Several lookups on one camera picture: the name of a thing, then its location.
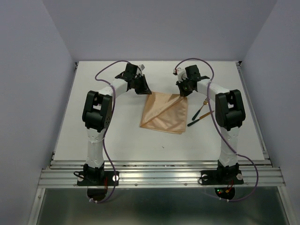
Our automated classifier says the gold fork black handle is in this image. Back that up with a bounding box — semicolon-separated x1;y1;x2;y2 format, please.
192;99;208;121

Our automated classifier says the aluminium rail frame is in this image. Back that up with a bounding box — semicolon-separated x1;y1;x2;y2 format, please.
29;60;297;225

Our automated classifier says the peach cloth napkin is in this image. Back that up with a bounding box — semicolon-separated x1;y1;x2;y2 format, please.
140;92;188;134

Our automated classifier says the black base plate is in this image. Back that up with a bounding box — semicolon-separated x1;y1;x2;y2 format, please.
74;171;119;187
198;170;244;186

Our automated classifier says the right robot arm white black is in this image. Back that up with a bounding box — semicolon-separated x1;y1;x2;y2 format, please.
173;65;246;183

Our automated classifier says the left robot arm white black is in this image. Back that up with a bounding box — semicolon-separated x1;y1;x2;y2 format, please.
78;61;152;185

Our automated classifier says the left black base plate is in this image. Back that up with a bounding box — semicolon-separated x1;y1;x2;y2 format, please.
74;171;119;187

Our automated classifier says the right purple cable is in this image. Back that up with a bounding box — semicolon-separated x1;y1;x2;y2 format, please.
173;58;260;203

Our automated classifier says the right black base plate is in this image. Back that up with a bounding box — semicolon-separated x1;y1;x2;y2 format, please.
198;170;244;186

